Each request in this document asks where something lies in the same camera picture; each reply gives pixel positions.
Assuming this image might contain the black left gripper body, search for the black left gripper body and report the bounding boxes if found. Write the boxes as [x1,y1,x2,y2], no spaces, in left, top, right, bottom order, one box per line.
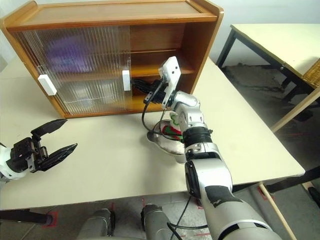
[6,136,49,174]

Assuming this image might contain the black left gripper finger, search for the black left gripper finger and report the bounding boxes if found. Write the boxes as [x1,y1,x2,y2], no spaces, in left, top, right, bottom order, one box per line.
[37,142,78,172]
[30,118,69,142]

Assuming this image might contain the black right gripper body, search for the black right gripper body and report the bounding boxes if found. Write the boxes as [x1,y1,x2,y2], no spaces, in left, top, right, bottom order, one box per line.
[143,79,168,106]

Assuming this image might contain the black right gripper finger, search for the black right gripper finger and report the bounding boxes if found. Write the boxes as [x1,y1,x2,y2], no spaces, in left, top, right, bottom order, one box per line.
[131,78,154,92]
[132,84,151,97]

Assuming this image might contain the ribbed glass sliding door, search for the ribbed glass sliding door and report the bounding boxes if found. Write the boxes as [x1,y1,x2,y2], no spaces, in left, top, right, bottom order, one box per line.
[11,24,133,115]
[9,26,132,116]

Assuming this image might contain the wooden cabinet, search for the wooden cabinet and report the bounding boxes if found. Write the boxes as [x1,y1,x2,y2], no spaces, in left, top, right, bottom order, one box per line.
[0,0,225,120]

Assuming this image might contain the black table leg bar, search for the black table leg bar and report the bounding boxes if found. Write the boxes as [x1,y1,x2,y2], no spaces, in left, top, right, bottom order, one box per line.
[0,208,54,225]
[264,165,320,194]

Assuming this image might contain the red floor tape mark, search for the red floor tape mark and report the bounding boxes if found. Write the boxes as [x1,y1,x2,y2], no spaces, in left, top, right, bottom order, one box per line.
[41,210,60,229]

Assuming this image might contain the purple tissue pack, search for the purple tissue pack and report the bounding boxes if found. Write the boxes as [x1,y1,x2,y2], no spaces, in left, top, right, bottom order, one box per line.
[46,36,100,76]

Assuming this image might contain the grey rounded shape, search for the grey rounded shape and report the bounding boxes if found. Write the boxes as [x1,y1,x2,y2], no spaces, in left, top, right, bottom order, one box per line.
[81,208,116,240]
[139,203,181,240]

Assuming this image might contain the cream table with black legs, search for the cream table with black legs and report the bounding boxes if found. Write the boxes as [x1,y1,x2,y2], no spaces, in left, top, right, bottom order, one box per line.
[216,23,320,106]

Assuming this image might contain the light wooden beam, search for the light wooden beam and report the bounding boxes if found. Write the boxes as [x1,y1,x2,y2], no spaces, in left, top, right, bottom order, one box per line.
[271,86,320,133]

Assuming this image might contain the wicker basket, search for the wicker basket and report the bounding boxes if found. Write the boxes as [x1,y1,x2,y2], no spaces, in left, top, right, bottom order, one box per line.
[302,58,320,88]

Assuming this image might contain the thin wooden stick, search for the thin wooden stick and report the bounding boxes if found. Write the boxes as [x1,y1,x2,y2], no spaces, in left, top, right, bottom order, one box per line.
[258,183,298,240]

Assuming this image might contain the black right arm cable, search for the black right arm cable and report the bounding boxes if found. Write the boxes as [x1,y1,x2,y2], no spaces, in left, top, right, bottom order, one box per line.
[141,81,187,142]

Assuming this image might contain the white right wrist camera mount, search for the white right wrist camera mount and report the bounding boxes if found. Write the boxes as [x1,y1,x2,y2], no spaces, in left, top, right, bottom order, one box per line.
[159,56,183,110]

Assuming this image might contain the thin black hanging cable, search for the thin black hanging cable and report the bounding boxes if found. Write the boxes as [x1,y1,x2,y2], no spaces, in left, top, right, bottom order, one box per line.
[166,194,209,240]

